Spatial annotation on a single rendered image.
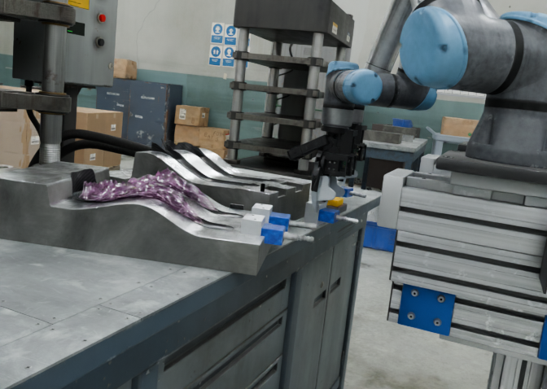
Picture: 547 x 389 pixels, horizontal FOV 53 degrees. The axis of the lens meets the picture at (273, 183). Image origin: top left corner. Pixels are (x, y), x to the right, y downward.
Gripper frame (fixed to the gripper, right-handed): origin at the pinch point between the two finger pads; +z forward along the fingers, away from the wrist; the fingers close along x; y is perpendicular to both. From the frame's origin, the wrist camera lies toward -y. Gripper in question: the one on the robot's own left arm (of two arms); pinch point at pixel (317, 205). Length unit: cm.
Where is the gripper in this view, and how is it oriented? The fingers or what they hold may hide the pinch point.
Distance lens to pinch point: 138.1
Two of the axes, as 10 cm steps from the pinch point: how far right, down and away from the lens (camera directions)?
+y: 8.9, 1.7, -4.2
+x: 4.3, -1.0, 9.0
